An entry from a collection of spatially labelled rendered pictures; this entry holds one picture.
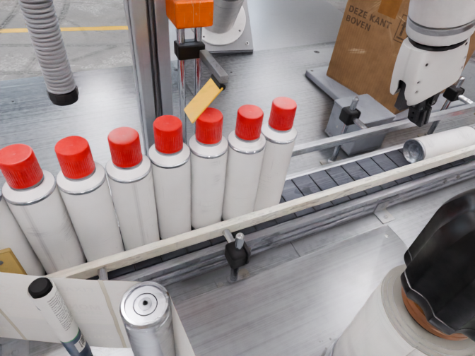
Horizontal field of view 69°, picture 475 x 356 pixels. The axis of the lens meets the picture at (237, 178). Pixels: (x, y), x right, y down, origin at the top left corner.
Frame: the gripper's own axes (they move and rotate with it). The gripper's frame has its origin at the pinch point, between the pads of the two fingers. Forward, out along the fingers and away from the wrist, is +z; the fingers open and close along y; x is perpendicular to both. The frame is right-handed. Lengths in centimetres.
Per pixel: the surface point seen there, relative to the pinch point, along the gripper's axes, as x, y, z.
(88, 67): -233, 74, 80
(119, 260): 4, 53, -9
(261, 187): 1.0, 31.0, -4.6
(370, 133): -3.4, 7.1, 3.1
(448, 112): -3.3, -12.4, 10.2
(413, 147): -1.4, -2.3, 12.1
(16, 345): 6, 69, -7
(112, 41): -275, 49, 90
